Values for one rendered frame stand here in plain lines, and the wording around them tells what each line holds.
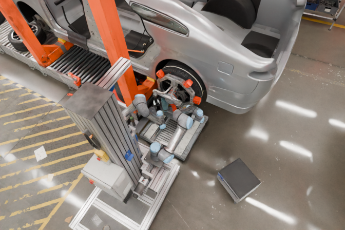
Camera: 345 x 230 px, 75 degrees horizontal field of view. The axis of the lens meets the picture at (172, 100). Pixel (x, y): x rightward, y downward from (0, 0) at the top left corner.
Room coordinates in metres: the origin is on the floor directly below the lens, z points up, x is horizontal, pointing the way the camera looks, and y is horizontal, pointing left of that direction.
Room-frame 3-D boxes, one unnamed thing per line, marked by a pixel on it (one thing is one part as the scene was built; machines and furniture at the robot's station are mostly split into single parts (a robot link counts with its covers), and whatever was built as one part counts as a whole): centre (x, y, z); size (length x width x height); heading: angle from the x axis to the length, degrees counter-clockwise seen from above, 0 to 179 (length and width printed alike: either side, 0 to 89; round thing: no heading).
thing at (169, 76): (1.89, -0.05, 0.85); 0.54 x 0.07 x 0.54; 56
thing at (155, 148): (1.02, 0.21, 0.98); 0.13 x 0.12 x 0.14; 49
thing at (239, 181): (0.86, -0.76, 0.17); 0.43 x 0.36 x 0.34; 29
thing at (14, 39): (4.00, 2.87, 0.39); 0.66 x 0.66 x 0.24
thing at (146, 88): (2.19, 0.36, 0.69); 0.52 x 0.17 x 0.35; 146
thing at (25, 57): (3.94, 2.79, 0.20); 1.00 x 0.86 x 0.39; 56
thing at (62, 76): (2.64, 1.57, 0.28); 2.47 x 0.09 x 0.22; 56
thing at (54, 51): (3.27, 1.96, 0.69); 0.52 x 0.17 x 0.35; 146
